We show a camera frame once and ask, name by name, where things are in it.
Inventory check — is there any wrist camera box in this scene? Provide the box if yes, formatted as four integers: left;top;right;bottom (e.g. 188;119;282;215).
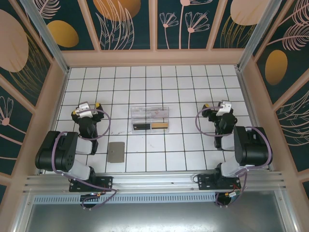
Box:
215;101;232;117
76;102;94;119

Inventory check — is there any gold credit card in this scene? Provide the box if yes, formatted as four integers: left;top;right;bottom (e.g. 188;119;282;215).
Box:
151;122;169;131

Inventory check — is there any grey card holder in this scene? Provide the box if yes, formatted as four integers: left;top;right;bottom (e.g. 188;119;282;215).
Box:
107;142;126;164

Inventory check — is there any aluminium frame rail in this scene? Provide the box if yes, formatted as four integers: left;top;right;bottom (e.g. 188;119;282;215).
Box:
23;170;289;195

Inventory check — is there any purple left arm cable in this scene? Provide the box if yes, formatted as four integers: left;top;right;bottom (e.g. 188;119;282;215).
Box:
52;107;119;211

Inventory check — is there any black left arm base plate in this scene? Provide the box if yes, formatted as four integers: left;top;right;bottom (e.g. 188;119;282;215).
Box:
69;175;114;193

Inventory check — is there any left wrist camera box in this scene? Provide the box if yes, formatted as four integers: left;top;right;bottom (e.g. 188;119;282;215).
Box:
76;102;94;119

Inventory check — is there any clear acrylic card tray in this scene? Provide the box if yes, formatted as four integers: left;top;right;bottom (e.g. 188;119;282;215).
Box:
130;105;170;134

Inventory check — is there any aluminium corner post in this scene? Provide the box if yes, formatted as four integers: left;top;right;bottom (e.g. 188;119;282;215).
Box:
236;0;289;71
19;0;71;74

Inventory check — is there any black credit card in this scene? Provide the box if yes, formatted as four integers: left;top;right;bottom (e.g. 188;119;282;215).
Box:
132;123;151;133

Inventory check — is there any slotted grey cable duct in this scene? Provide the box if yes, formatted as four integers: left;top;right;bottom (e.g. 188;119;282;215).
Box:
32;193;218;204

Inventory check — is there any aluminium side rail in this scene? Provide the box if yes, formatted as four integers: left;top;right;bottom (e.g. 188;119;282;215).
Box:
236;69;275;171

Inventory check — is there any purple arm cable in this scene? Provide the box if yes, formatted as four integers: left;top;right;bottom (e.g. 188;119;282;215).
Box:
52;107;119;211
195;105;274;209

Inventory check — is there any grey metal sheet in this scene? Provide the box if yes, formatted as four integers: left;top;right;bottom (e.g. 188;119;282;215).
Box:
24;189;295;232

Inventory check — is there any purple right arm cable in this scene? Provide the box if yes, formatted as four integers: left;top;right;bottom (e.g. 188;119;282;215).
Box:
195;105;274;209

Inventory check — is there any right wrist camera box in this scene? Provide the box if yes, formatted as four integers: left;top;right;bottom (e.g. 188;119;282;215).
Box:
215;101;232;117

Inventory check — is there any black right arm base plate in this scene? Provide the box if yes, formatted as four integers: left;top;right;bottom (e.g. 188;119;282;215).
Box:
197;174;242;191

